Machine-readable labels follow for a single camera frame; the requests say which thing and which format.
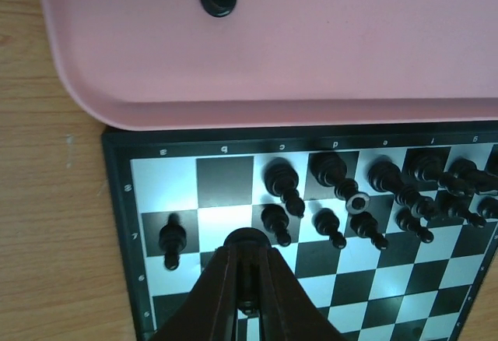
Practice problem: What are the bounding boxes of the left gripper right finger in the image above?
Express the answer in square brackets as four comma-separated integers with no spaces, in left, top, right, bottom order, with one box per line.
[256,248,341,340]

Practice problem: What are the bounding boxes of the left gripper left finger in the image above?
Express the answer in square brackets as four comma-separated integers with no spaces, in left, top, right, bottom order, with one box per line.
[151,246,237,341]

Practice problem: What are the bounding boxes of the black king on board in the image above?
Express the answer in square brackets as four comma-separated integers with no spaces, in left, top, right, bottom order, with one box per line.
[367,160,437,220]

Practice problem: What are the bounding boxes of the black and grey chessboard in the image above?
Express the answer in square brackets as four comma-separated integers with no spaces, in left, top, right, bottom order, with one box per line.
[102,121,497,340]

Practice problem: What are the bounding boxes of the pink tray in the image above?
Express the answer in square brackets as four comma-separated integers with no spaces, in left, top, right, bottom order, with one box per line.
[40,0,497,131]

